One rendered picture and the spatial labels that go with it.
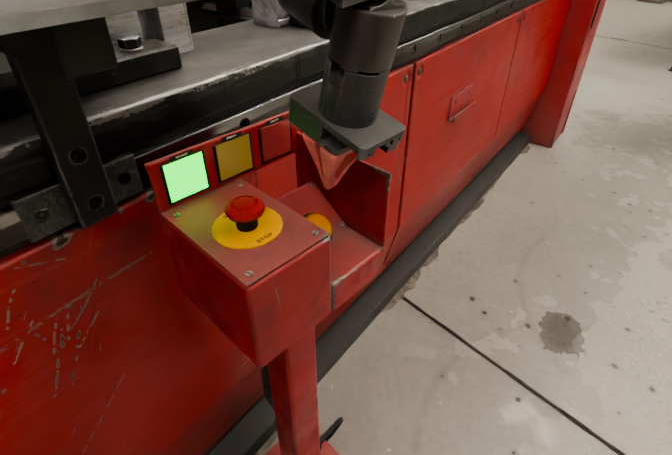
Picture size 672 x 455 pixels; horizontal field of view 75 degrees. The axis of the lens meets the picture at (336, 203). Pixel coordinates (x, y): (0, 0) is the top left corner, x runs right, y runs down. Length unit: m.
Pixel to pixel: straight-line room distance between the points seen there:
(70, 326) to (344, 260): 0.32
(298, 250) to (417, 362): 0.93
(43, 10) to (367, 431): 1.07
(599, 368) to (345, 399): 0.71
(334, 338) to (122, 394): 0.69
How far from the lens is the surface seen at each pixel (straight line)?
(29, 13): 0.34
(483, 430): 1.24
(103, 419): 0.73
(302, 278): 0.44
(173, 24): 0.69
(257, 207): 0.43
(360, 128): 0.41
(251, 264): 0.41
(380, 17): 0.36
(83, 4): 0.35
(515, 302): 1.54
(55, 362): 0.62
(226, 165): 0.52
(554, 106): 2.47
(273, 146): 0.55
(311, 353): 0.65
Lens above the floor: 1.05
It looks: 35 degrees down
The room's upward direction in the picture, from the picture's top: straight up
